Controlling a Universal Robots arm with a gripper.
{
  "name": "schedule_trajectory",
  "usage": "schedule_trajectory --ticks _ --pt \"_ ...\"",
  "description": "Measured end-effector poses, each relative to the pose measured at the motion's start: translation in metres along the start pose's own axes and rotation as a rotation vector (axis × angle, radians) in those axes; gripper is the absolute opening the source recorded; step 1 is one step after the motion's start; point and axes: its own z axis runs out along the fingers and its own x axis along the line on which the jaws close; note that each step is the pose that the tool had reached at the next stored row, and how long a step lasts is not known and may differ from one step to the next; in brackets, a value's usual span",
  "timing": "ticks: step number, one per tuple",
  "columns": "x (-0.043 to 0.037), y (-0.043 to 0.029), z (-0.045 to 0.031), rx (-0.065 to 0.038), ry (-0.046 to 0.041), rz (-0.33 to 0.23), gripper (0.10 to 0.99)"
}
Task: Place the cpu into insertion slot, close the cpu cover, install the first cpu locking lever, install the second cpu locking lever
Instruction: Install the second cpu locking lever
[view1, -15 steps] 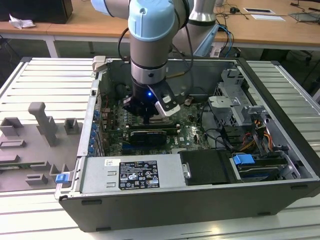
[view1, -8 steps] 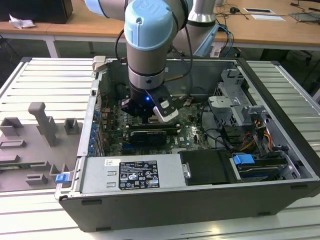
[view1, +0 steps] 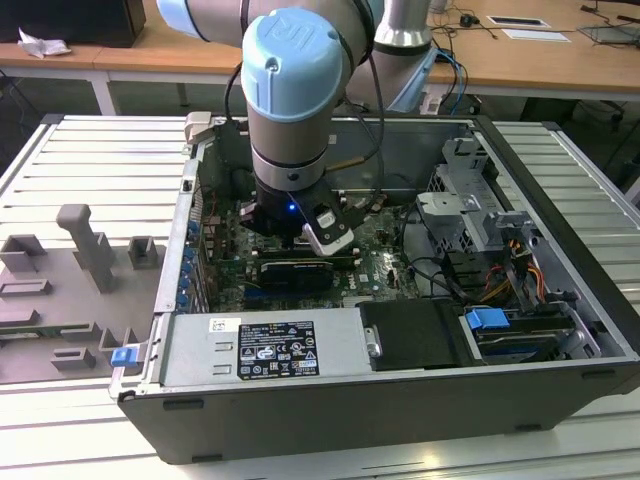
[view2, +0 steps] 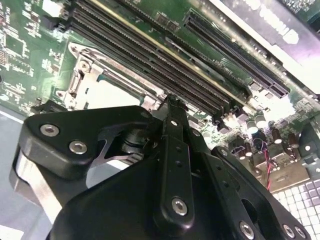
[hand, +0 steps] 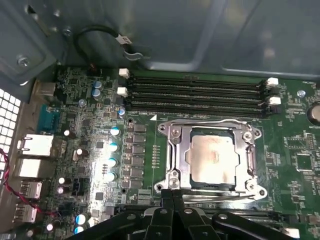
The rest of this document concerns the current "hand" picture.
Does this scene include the black wire white label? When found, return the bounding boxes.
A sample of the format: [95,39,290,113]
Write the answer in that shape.
[73,24,151,68]

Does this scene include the red black twisted wire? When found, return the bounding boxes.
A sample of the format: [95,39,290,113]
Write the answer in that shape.
[0,147,62,218]

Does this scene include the thin metal locking lever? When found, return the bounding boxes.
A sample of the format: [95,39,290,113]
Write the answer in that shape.
[183,192,255,203]
[171,118,251,130]

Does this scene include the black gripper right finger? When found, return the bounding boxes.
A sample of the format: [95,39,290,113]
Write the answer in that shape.
[173,190,295,240]

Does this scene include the RAM slot white clips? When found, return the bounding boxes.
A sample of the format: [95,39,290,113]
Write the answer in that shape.
[116,86,282,107]
[224,212,301,240]
[118,67,280,88]

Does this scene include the silver square CPU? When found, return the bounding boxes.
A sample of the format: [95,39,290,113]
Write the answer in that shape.
[189,127,241,190]

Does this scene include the green motherboard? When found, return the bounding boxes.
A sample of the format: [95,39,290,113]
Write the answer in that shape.
[32,66,320,240]

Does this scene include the round coin cell battery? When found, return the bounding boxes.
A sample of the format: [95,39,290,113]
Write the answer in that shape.
[307,101,320,126]

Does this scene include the open black PC case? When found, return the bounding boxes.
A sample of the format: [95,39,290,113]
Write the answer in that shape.
[0,0,320,240]

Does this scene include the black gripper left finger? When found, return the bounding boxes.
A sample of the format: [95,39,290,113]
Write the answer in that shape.
[66,189,174,240]

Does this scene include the CPU socket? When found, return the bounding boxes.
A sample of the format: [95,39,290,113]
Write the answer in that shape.
[153,118,268,204]

